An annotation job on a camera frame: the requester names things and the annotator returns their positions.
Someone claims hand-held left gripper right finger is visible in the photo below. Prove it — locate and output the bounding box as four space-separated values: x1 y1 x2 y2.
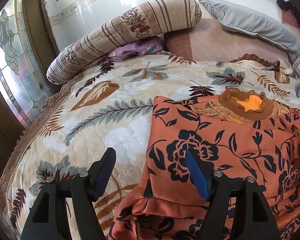
186 148 282 240

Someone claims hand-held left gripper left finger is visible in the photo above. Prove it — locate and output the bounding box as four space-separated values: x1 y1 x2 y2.
20 147 117 240

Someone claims orange floral shirt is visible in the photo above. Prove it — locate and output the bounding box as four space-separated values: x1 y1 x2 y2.
109 86 300 240

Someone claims leaf print fleece blanket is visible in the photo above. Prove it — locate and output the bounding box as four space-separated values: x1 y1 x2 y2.
5 54 300 240

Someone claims brown ruffled quilted bedspread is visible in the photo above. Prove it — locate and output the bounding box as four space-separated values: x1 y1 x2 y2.
0 82 78 230

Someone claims pink quilted bed sheet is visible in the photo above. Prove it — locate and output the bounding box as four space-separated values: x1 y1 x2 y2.
164 17 297 64

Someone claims purple floral cloth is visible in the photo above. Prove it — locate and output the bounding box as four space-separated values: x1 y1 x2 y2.
106 36 164 59

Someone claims grey pillow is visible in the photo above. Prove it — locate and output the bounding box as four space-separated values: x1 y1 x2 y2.
199 0 300 60

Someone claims stained glass window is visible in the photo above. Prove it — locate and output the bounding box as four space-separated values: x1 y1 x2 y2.
0 0 53 127

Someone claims black cloth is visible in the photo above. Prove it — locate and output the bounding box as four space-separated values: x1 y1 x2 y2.
277 0 294 12

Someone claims striped floral bolster pillow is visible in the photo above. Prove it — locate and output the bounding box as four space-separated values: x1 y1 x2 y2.
46 0 202 85

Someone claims brown wooden window frame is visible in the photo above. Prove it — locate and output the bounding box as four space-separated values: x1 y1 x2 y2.
21 0 62 98

